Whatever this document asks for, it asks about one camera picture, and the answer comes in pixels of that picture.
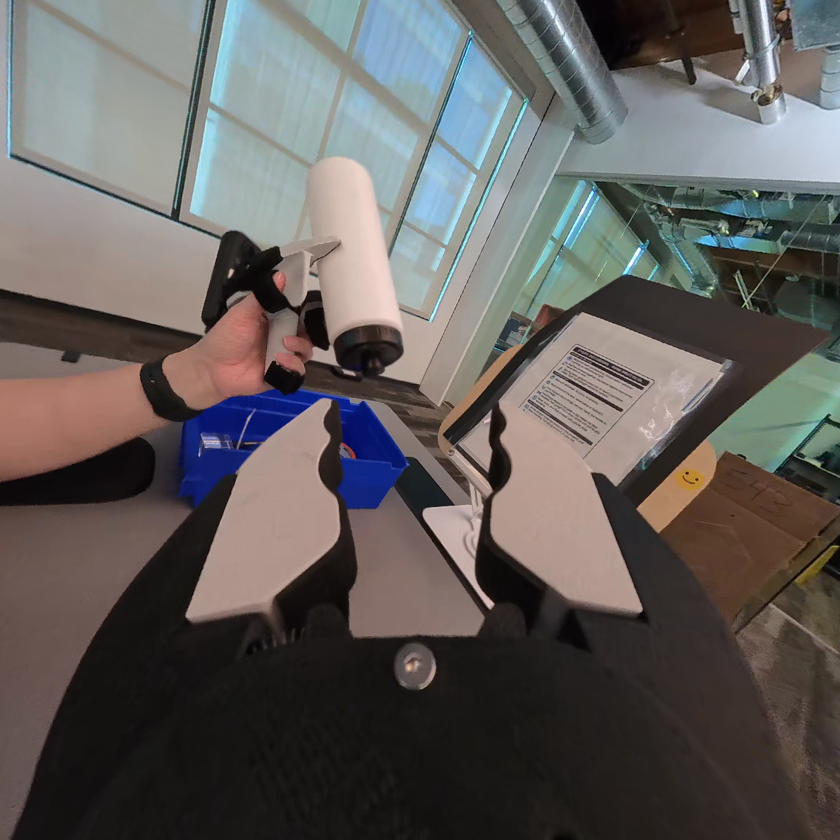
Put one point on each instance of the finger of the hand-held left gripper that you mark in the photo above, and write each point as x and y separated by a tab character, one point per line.
305	248
316	325

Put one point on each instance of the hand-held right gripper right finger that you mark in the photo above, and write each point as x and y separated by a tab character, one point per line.
564	525

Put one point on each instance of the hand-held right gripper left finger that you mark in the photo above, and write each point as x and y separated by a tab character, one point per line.
262	525

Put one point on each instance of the white bottle with black cap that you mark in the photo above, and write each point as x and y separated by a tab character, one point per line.
351	262

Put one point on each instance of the person's left forearm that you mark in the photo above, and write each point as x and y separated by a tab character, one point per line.
72	420

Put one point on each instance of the person's left hand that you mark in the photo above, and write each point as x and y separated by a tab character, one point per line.
229	358

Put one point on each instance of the blue plastic bin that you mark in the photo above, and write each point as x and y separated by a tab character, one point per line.
216	472

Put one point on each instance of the clear plastic bag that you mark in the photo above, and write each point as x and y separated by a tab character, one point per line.
220	441

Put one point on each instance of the round red white sticker roll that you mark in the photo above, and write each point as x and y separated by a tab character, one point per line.
348	451

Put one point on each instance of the white stand base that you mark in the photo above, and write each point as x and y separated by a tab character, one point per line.
453	544

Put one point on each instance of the black wristband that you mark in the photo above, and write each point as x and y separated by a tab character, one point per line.
164	390

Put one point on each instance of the yellow smiley sticker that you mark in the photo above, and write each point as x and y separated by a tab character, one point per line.
687	479

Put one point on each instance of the large frosted window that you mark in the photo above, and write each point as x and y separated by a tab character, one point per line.
275	85

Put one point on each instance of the brown cardboard box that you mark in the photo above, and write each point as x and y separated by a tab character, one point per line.
748	525

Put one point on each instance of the person's black clothing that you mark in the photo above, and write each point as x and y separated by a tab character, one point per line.
79	472

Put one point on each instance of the black board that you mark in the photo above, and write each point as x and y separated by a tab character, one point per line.
754	341

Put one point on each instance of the vertical metal pipe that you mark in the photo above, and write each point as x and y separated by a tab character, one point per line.
761	46

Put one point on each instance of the round spiral metal duct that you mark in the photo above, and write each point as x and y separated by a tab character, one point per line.
571	72

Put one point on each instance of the rectangular metal duct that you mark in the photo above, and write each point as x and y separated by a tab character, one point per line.
817	46

